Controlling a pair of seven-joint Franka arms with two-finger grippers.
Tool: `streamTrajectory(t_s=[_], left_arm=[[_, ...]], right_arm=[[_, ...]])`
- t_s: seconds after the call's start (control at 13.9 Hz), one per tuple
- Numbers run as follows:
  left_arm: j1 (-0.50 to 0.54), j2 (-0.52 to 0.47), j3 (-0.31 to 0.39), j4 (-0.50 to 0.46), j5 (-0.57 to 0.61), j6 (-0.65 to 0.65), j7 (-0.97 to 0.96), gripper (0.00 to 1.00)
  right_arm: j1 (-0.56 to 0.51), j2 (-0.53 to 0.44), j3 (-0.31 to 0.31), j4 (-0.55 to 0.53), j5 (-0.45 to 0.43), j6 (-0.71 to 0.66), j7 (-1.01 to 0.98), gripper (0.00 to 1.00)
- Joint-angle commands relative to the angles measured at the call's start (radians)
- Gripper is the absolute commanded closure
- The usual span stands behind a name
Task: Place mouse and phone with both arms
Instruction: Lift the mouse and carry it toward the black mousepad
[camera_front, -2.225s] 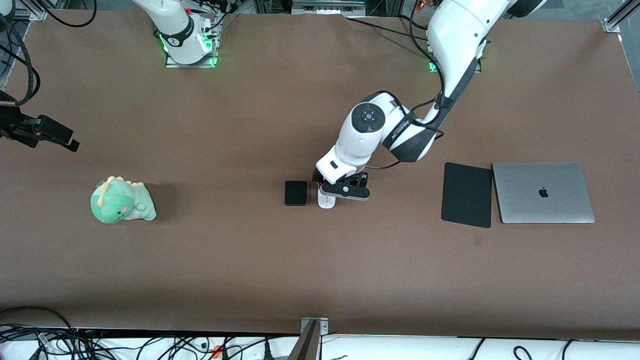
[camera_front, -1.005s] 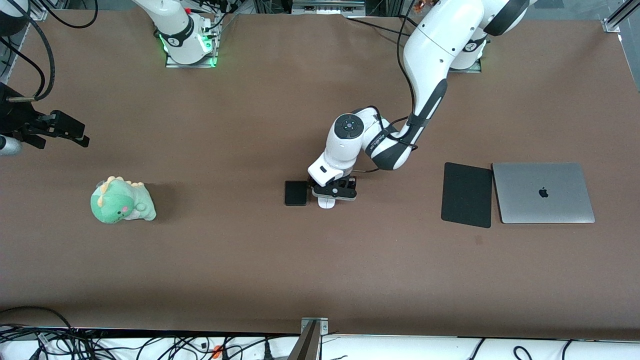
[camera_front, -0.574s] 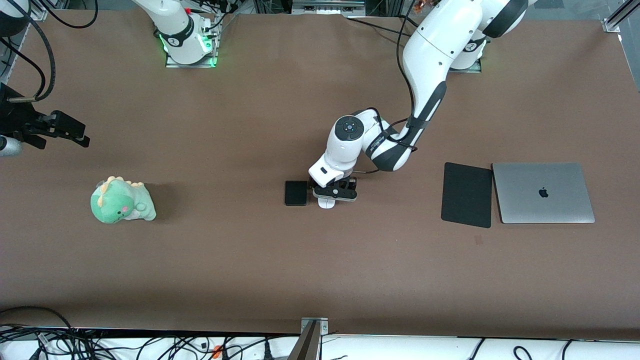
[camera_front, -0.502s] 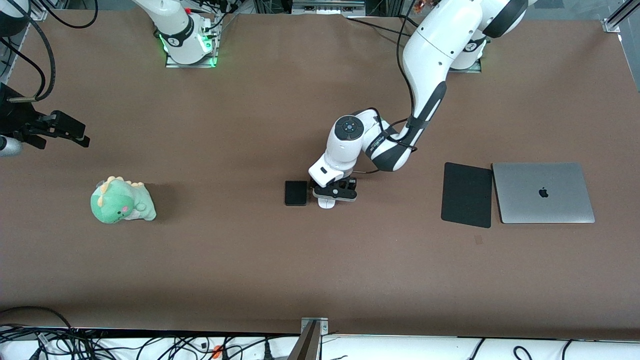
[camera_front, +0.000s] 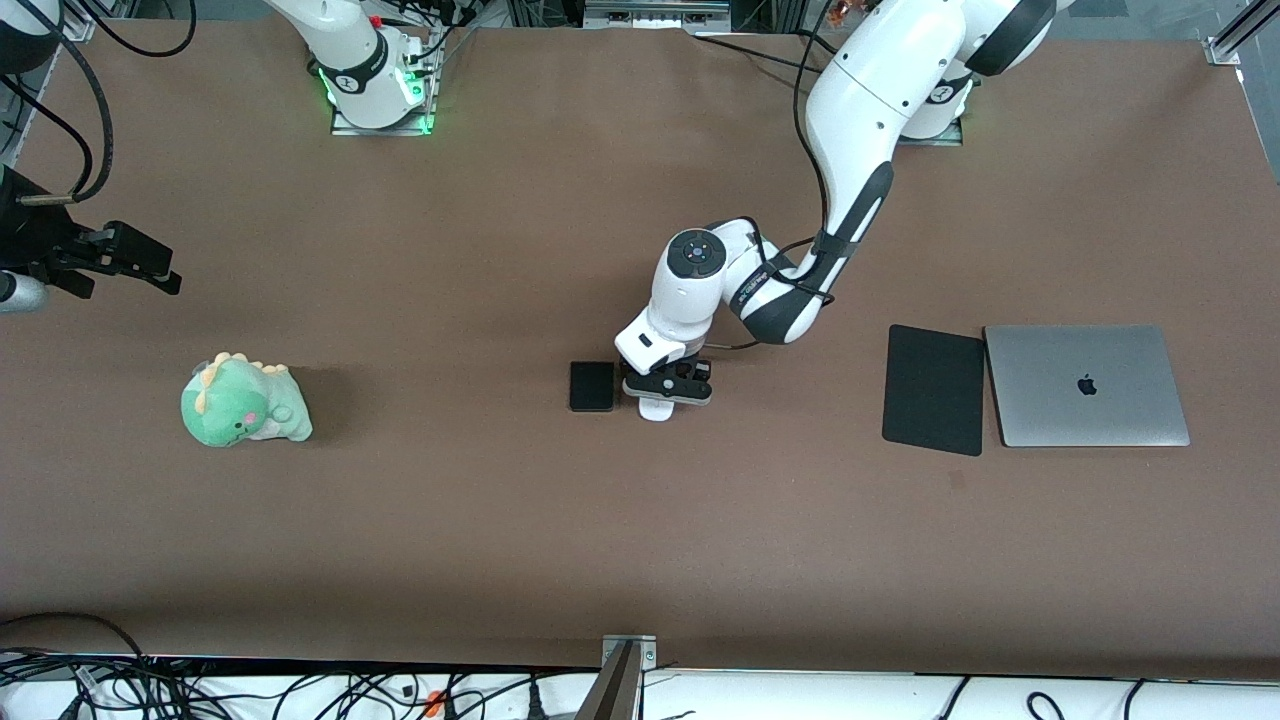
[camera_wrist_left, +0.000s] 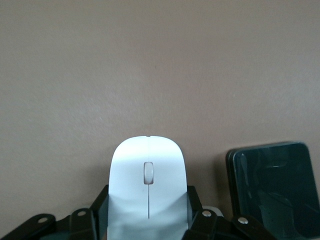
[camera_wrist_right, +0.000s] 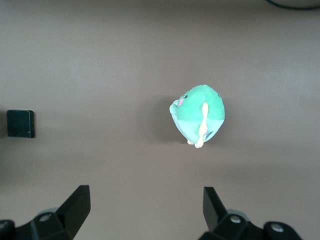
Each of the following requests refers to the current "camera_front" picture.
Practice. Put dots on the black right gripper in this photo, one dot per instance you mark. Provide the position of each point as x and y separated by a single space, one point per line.
38 243

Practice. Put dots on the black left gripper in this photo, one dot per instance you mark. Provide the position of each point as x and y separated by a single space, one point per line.
685 368

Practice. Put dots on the white computer mouse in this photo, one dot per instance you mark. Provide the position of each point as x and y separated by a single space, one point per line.
655 412

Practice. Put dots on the black phone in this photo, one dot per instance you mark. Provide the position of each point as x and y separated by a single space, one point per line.
592 387

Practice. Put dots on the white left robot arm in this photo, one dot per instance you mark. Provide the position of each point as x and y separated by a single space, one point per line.
870 90

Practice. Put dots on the black mouse pad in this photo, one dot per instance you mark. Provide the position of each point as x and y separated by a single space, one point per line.
932 390

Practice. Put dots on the green dinosaur plush toy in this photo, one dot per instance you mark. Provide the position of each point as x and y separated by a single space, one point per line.
235 405

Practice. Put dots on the aluminium profile beam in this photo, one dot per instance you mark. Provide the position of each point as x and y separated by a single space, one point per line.
610 695

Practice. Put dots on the silver laptop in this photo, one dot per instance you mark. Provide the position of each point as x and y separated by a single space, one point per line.
1085 385

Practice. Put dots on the aluminium corner frame profile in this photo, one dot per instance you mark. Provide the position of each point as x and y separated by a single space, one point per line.
1225 48
80 28

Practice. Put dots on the metal table edge bracket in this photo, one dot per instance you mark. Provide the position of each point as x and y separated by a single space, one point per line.
645 655

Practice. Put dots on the grey switch box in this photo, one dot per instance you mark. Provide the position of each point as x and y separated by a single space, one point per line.
655 12

